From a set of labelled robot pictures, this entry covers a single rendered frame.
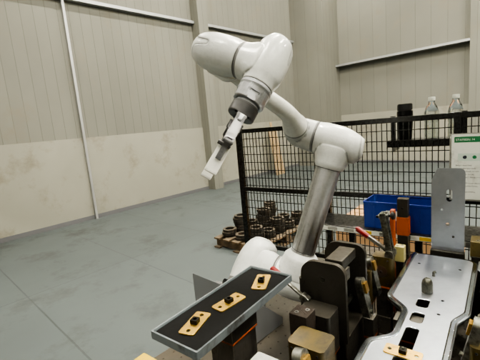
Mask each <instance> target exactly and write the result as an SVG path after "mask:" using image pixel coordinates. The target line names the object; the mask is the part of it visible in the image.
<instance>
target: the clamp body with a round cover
mask: <svg viewBox="0 0 480 360"><path fill-rule="evenodd" d="M288 345H289V360H291V354H292V351H293V349H294V348H295V347H301V348H306V349H307V350H308V352H309V354H310V357H311V360H336V355H335V340H334V336H333V335H331V334H328V333H325V332H322V331H319V330H316V329H312V328H309V327H307V326H300V327H299V328H298V329H297V330H296V331H295V332H294V333H293V334H292V335H291V336H290V337H289V339H288Z"/></svg>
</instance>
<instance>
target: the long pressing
mask: <svg viewBox="0 0 480 360"><path fill-rule="evenodd" d="M419 263H420V264H419ZM459 269H460V270H461V271H459ZM477 269H478V265H477V264H476V263H474V262H472V261H469V260H463V259H455V258H449V257H444V256H434V255H429V254H420V253H417V252H414V253H412V254H411V255H410V256H409V258H408V259H407V261H406V263H405V264H404V266H403V268H402V270H401V271H400V273H399V275H398V276H397V278H396V280H395V281H394V283H393V284H392V286H391V288H390V289H389V291H388V293H387V299H388V300H389V301H390V302H391V303H392V304H393V305H394V306H395V307H396V308H397V309H398V310H399V311H400V312H401V313H400V315H399V317H398V319H397V321H396V323H395V325H394V327H393V329H392V331H391V332H390V333H388V334H383V335H378V336H371V337H369V338H367V339H365V340H364V341H363V343H362V345H361V346H360V348H359V350H358V351H357V353H356V355H355V357H354V358H353V360H394V358H400V357H397V356H394V355H391V354H387V353H384V352H383V349H384V347H385V345H386V343H390V344H394V345H397V346H399V344H400V343H401V340H402V338H403V336H404V333H405V331H406V329H407V328H410V329H416V330H417V331H418V335H417V338H416V341H415V343H414V346H413V349H412V350H414V351H417V352H421V353H422V354H423V355H424V356H423V359H422V360H451V355H452V351H453V347H454V340H455V336H456V330H457V327H458V326H459V325H460V324H462V323H464V322H465V321H467V320H468V319H470V318H471V311H472V306H473V300H474V292H475V286H476V278H477V272H478V270H477ZM433 271H436V274H435V276H432V272H433ZM425 277H429V278H430V279H431V280H432V282H433V294H424V293H423V292H422V291H421V283H422V280H423V278H425ZM418 300H424V301H428V302H429V305H428V307H427V308H423V307H419V306H417V303H418ZM413 313H418V314H423V315H424V319H423V321H422V323H421V324H418V323H415V322H412V321H410V319H411V316H412V314H413ZM437 314H440V316H439V315H437ZM400 359H403V358H400ZM403 360H406V359H403Z"/></svg>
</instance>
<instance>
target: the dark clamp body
mask: <svg viewBox="0 0 480 360"><path fill-rule="evenodd" d="M302 305H303V306H307V307H311V308H313V309H315V314H316V330H319V331H322V332H325V333H328V334H331V335H333V336H334V340H335V355H336V353H337V351H338V350H339V348H340V346H339V315H338V307H337V306H335V305H332V304H327V303H324V302H321V301H316V300H313V299H310V300H309V301H308V302H307V301H305V302H304V303H303V304H302ZM336 360H337V357H336Z"/></svg>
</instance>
